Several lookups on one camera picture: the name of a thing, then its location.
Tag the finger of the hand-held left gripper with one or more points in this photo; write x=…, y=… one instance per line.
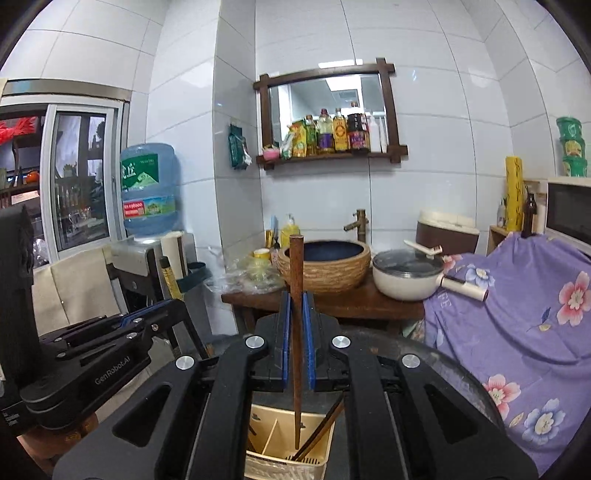
x=111, y=344
x=138, y=314

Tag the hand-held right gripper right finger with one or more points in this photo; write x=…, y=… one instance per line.
x=308, y=332

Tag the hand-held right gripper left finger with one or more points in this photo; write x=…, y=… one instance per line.
x=286, y=332

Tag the cream perforated utensil holder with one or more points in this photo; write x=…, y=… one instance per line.
x=272, y=434

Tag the black chopstick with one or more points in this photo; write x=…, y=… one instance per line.
x=314, y=445

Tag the person's left hand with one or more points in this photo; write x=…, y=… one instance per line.
x=69, y=431

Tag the grey water dispenser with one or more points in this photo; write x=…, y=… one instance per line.
x=136, y=267

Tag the paper cup sleeve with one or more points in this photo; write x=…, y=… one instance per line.
x=171, y=263

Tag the woven-pattern basin sink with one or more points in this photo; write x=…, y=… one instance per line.
x=332, y=275

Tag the clear plastic bags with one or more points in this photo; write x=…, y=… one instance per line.
x=249, y=277

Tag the yellow soap dispenser bottle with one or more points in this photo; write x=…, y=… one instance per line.
x=290, y=233

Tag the white pot with glass lid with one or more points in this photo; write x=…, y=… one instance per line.
x=401, y=284

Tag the bamboo-style faucet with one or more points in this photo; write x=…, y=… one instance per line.
x=361, y=226

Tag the blue water jug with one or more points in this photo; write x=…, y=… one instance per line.
x=147, y=184

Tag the aluminium sliding window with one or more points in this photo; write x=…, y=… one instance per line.
x=83, y=184

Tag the white rice paddle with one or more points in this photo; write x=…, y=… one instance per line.
x=422, y=248

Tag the brown and white rice cooker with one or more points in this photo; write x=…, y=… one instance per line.
x=445, y=230

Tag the pink cup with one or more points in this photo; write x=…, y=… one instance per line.
x=271, y=152

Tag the green hanging packet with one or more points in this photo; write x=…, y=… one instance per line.
x=238, y=147

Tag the yellow green snack packet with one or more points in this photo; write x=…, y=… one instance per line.
x=295, y=141

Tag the green bottle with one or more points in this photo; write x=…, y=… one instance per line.
x=311, y=138

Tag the purple label bottle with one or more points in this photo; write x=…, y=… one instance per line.
x=326, y=136

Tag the yellow oil bottle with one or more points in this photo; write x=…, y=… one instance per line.
x=340, y=134

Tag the dark soy sauce bottle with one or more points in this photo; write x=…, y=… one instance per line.
x=358, y=131

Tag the purple floral cloth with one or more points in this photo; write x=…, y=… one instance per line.
x=517, y=332

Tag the white squeeze bottle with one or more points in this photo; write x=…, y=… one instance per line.
x=374, y=134

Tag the red tassel ornament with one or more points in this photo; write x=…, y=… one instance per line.
x=18, y=128

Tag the small clear bottle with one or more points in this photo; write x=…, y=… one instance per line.
x=501, y=217

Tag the wooden-framed mirror with shelf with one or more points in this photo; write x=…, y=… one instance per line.
x=323, y=92

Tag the yellow roll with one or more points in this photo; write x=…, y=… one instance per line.
x=514, y=194

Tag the brown glass bottle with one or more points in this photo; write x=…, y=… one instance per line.
x=530, y=217

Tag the white microwave oven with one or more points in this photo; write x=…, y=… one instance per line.
x=570, y=212

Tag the dark teal wall caddy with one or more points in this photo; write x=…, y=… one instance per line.
x=196, y=277

